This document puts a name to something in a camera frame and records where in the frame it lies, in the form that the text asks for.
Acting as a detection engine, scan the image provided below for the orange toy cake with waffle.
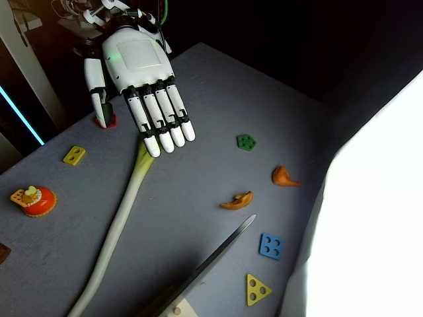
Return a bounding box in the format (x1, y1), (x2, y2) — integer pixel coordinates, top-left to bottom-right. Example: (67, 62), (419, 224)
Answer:
(9, 185), (58, 219)

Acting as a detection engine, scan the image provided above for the long green white leek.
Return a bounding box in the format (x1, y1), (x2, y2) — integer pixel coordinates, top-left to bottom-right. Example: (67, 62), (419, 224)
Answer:
(66, 137), (157, 317)

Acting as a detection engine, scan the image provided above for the large steel kitchen knife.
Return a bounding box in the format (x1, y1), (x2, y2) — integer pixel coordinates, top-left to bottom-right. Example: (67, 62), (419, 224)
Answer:
(134, 214), (257, 317)

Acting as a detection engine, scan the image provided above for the yellow triangle three-hole block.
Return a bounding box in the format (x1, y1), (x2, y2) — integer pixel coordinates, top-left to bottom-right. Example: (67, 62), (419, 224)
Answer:
(245, 273), (273, 307)

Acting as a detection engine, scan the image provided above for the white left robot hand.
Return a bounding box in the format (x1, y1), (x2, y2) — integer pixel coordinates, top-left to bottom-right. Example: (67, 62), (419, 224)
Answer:
(83, 28), (197, 159)

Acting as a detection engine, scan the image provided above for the green pentagon five-hole block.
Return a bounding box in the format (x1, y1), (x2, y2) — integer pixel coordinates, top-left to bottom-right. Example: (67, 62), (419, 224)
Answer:
(236, 133), (257, 153)

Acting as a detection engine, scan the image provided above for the red block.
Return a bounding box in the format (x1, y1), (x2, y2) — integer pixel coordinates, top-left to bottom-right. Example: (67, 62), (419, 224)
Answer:
(93, 112), (118, 129)

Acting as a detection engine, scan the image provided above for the wooden peg board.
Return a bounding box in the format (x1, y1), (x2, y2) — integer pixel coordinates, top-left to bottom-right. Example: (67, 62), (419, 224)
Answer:
(164, 295), (203, 317)

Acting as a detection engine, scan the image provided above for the green cable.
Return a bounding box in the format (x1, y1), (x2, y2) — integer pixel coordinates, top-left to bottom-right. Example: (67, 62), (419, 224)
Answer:
(157, 0), (170, 26)

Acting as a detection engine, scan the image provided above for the blue square four-hole block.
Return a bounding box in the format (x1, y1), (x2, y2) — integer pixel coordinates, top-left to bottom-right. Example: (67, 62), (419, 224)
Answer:
(258, 232), (285, 262)

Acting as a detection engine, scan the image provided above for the orange toy chicken drumstick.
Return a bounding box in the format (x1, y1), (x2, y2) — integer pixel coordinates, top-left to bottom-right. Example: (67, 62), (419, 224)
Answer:
(272, 165), (303, 188)

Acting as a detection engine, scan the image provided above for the yellow rectangular two-hole block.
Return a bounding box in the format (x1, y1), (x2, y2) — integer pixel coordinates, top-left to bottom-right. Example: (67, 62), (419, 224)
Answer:
(62, 145), (87, 167)

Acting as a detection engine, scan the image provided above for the white robot body column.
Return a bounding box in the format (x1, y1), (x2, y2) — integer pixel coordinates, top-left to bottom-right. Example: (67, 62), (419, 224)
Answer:
(0, 0), (69, 174)

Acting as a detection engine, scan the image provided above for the brown wooden piece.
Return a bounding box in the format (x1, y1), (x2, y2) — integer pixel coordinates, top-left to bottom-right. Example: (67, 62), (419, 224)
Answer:
(0, 242), (12, 265)

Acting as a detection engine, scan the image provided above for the cyan light strip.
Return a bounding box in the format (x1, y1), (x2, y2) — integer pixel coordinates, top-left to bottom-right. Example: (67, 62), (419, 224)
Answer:
(0, 85), (46, 147)

